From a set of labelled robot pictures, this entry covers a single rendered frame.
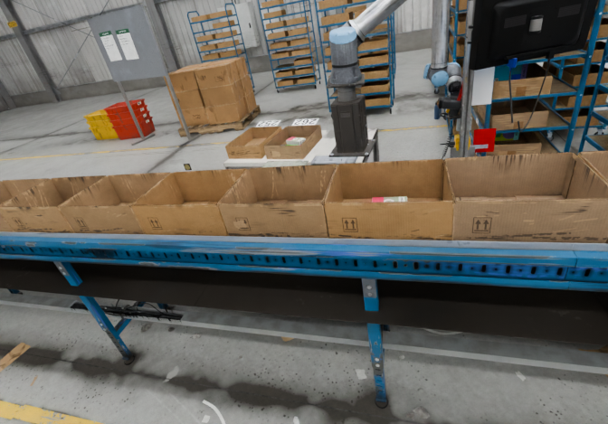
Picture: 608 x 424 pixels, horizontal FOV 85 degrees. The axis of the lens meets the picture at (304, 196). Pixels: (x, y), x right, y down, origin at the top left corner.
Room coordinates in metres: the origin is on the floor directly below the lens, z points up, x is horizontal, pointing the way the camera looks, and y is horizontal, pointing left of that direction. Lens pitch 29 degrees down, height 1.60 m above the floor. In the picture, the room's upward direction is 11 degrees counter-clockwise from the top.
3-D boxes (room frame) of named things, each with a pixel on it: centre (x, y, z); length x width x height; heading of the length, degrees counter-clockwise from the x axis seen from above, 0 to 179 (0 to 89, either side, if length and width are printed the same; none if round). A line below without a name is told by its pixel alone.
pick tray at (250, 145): (2.39, 0.28, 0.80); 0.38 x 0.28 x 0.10; 153
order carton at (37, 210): (1.53, 1.19, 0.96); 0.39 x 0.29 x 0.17; 70
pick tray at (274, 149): (2.24, -0.01, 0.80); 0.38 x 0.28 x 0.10; 152
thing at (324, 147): (2.28, -0.06, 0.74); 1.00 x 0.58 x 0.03; 64
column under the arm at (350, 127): (2.02, -0.38, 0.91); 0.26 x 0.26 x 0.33; 64
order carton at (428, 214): (0.99, -0.29, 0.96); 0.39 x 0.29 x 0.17; 70
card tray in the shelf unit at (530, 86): (2.03, -1.44, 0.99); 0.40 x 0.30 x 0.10; 156
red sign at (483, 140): (1.55, -0.94, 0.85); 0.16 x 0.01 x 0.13; 70
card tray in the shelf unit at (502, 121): (2.03, -1.44, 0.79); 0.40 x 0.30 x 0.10; 161
